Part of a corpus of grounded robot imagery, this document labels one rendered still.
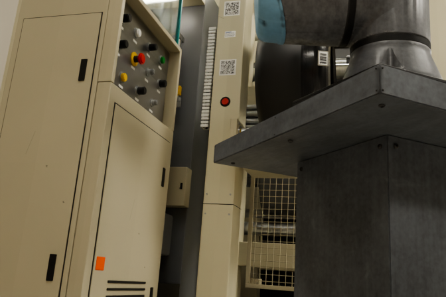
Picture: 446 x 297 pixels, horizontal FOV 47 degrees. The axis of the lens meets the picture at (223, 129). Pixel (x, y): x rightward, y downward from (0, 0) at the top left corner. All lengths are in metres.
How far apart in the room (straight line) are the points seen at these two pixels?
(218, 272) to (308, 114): 1.35
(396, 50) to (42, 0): 1.31
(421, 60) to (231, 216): 1.26
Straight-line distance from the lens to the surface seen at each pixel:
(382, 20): 1.00
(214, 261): 2.05
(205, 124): 2.18
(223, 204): 2.07
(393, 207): 0.79
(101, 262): 1.59
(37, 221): 1.63
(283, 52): 1.99
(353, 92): 0.69
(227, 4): 2.38
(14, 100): 1.80
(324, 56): 1.98
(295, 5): 0.98
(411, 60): 0.96
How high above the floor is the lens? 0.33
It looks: 16 degrees up
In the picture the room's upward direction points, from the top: 4 degrees clockwise
